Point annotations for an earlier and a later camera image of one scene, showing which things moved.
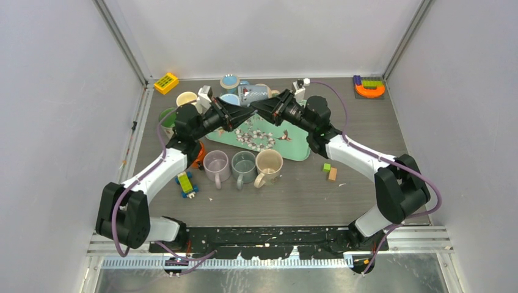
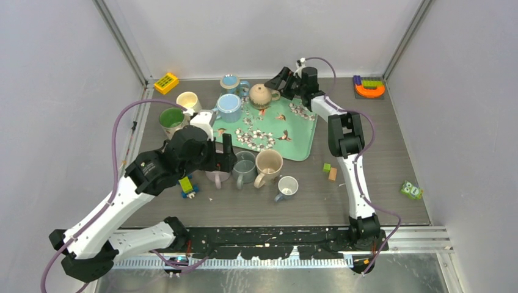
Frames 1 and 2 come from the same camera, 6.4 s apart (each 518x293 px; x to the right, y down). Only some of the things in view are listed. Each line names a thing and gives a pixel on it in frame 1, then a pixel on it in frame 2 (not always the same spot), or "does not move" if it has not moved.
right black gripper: [273, 110] -> [284, 75]
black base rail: [270, 242] does not move
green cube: [327, 167] does not move
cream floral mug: [168, 122] does not move
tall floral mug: [269, 163] does not move
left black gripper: [231, 116] -> [222, 161]
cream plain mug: [186, 97] does not move
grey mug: [244, 168] does not move
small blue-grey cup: [248, 93] -> [288, 185]
